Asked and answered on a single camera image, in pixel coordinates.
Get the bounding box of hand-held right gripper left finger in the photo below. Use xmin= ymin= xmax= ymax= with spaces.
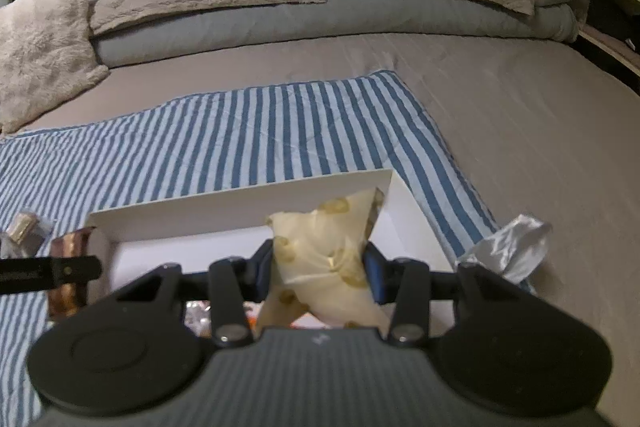
xmin=107 ymin=241 xmax=275 ymax=349

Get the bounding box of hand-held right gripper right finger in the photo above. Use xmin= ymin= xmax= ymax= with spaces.
xmin=363 ymin=246 xmax=536 ymax=349

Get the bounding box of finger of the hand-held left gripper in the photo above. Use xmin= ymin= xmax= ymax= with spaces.
xmin=0 ymin=255 xmax=103 ymax=295

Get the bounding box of shiny brown snack packet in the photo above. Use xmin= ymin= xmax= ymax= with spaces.
xmin=47 ymin=228 xmax=97 ymax=322

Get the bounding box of pale yellow snack packet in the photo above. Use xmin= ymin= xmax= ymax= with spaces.
xmin=257 ymin=187 xmax=391 ymax=338

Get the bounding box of white shallow cardboard box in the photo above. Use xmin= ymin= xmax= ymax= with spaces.
xmin=85 ymin=170 xmax=458 ymax=343

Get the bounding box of clear packet with brown cake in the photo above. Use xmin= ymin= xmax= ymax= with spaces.
xmin=0 ymin=212 xmax=56 ymax=258

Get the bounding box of blue white striped cloth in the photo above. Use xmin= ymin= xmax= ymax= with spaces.
xmin=0 ymin=69 xmax=538 ymax=427

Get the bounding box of crumpled silver wrapper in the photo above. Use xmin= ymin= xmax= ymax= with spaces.
xmin=457 ymin=213 xmax=553 ymax=285

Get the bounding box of fluffy cream cushion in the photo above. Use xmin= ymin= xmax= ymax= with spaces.
xmin=0 ymin=0 xmax=111 ymax=135

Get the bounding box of folded grey duvet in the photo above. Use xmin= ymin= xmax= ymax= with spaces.
xmin=92 ymin=0 xmax=591 ymax=68

